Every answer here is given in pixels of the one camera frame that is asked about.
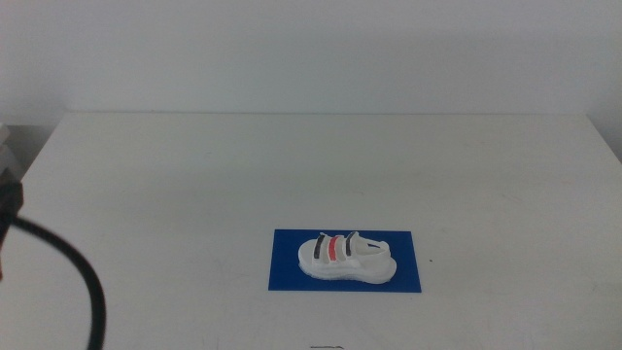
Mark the blue rectangular mat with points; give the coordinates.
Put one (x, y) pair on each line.
(286, 272)

